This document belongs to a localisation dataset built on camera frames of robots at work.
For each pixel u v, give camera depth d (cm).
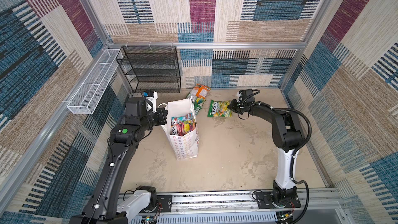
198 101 108
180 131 82
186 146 73
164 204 73
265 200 73
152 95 62
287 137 56
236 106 93
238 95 97
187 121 86
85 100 70
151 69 109
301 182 68
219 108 105
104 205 37
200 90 115
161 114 60
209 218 78
